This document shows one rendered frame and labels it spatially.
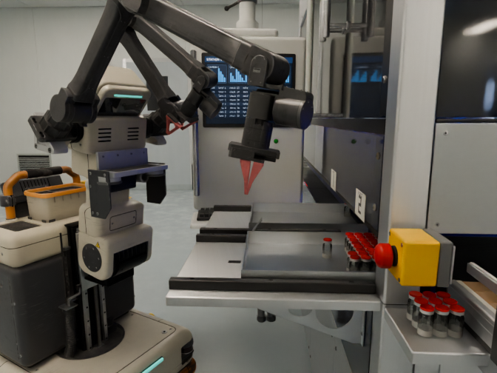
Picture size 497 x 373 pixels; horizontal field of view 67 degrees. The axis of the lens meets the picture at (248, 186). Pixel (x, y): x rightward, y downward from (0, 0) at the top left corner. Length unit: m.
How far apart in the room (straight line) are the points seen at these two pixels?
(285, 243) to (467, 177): 0.48
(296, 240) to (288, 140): 0.75
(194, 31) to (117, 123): 0.62
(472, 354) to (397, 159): 0.31
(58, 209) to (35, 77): 5.76
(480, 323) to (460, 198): 0.20
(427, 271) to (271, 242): 0.48
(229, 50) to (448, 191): 0.48
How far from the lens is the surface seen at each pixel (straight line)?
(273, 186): 1.69
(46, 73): 7.22
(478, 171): 0.73
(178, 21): 0.89
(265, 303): 0.73
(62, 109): 1.16
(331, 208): 1.35
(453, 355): 0.65
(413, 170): 0.68
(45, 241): 1.59
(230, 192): 1.67
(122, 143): 1.41
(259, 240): 1.00
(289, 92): 0.71
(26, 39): 7.43
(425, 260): 0.62
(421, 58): 0.68
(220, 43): 0.80
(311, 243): 1.01
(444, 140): 0.69
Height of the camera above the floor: 1.21
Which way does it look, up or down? 10 degrees down
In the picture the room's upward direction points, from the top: straight up
